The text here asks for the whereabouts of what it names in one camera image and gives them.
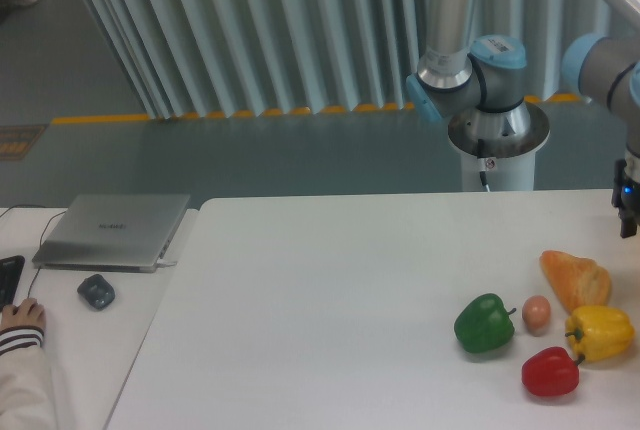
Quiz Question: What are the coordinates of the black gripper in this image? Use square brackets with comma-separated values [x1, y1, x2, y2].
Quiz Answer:
[611, 159, 639, 239]

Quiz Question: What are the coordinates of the yellow bell pepper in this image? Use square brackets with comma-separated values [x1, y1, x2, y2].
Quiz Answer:
[565, 305, 635, 362]

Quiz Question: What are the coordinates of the white striped sleeve forearm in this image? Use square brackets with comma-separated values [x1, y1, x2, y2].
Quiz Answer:
[1, 326, 58, 429]

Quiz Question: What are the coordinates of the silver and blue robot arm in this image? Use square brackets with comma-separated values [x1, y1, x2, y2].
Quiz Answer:
[406, 0, 639, 238]

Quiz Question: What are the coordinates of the red bell pepper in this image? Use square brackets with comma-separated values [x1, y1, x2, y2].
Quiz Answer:
[521, 346, 585, 397]

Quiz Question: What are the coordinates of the green bell pepper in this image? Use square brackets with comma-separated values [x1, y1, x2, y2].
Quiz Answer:
[454, 293, 516, 354]

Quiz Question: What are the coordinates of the person's hand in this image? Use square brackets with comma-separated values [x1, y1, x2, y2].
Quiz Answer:
[1, 298, 46, 352]

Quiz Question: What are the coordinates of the orange bread loaf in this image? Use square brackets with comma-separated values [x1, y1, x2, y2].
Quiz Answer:
[539, 250, 612, 313]

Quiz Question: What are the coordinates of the brown egg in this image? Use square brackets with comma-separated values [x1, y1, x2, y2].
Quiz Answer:
[521, 295, 551, 331]

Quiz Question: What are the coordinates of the white pleated curtain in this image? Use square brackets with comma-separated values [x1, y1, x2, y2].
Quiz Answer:
[58, 0, 636, 122]

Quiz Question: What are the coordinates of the silver closed laptop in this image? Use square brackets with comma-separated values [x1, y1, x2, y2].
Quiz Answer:
[32, 194, 190, 273]

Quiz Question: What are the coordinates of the black keyboard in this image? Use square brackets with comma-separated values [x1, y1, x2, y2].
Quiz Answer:
[0, 255, 25, 309]

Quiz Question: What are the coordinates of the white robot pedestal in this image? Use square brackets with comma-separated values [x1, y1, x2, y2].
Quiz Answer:
[448, 102, 550, 192]

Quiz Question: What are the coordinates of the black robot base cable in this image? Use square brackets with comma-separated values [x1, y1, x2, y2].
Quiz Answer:
[474, 137, 493, 194]

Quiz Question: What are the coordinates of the black cable on desk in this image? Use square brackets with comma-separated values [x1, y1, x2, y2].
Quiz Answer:
[0, 203, 69, 301]

